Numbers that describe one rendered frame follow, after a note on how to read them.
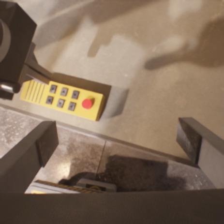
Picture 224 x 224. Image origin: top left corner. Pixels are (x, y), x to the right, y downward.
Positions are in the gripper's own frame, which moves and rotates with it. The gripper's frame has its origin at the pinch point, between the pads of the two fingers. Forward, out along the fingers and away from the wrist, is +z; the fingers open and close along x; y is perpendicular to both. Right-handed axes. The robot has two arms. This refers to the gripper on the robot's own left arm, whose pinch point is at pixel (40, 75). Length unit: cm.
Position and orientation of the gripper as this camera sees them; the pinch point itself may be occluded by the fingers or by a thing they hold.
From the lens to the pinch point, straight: 37.6
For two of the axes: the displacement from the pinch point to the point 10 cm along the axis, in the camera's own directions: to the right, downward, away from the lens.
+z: 1.3, 1.0, 9.9
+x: 2.7, -9.6, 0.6
